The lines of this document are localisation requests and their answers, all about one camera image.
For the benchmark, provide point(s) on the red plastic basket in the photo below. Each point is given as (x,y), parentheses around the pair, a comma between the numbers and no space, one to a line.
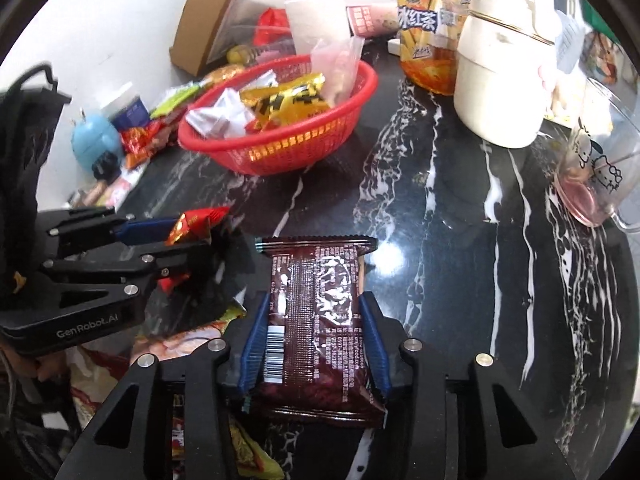
(280,152)

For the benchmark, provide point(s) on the cream electric kettle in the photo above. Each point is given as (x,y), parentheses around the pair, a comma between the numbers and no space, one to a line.
(500,85)

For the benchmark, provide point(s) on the yellow black snack bag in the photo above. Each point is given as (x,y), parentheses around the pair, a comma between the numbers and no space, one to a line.
(290,105)

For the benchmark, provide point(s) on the brown snack packet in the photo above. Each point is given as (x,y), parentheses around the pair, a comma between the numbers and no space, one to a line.
(320,320)

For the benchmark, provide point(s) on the white pink plush toy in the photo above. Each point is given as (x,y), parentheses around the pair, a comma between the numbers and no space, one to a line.
(565,95)

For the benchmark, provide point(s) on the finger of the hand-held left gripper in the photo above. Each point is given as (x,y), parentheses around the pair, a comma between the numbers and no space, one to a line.
(165,260)
(145,230)

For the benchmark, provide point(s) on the cardboard box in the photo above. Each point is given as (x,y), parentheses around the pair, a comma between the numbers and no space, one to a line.
(200,25)

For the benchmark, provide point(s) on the red white printed packet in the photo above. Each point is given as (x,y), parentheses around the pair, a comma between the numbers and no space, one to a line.
(178,435)

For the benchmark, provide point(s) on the white red snack packet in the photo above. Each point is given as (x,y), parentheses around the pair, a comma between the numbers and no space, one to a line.
(220,115)

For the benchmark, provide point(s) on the colourful printed packet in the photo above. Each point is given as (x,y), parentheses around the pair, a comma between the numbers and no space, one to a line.
(607,57)

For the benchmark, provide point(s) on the green snack packet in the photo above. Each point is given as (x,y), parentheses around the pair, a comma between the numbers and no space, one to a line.
(175,100)

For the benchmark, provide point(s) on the blue round toy figure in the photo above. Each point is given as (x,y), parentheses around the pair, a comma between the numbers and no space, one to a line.
(95,140)

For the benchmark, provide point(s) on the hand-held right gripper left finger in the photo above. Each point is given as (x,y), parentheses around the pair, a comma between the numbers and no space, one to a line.
(255,335)

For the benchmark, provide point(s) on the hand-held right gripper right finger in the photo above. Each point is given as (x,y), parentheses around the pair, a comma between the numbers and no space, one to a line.
(372,340)

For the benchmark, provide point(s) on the white paper cup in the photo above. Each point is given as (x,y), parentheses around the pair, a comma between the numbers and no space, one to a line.
(317,25)

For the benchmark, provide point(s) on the yellow round candy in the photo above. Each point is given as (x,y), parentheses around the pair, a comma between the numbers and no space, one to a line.
(240,54)

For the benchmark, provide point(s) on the red plastic bag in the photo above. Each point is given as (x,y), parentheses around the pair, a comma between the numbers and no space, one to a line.
(270,30)

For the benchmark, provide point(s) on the pink white card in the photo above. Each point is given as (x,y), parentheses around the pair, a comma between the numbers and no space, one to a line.
(122,187)

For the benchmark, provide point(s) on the printed glass cup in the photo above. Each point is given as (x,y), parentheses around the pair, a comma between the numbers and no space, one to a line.
(590,195)

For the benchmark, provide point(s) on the yellow orange snack packet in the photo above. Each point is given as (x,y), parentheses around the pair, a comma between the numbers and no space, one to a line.
(225,74)

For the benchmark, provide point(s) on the clear pink plastic packet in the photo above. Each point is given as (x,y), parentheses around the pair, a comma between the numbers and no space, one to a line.
(337,70)

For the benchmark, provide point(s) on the red gold snack packet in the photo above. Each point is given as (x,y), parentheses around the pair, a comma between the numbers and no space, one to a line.
(145,140)

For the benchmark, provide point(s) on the orange iced tea bottle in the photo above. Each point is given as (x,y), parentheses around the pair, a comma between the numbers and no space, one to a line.
(425,45)

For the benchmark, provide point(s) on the person's left hand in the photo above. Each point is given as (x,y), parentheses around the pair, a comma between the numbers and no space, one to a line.
(50,367)

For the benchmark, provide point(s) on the red gold candy packet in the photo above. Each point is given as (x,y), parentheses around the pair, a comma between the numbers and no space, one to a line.
(197,220)

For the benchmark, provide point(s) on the blue jar white lid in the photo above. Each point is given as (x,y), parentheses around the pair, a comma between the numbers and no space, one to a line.
(130,112)

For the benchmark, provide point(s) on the white pink carton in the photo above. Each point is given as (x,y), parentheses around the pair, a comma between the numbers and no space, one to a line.
(370,19)

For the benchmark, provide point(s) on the orange pink snack packet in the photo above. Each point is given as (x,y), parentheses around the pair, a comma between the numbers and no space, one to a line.
(175,340)

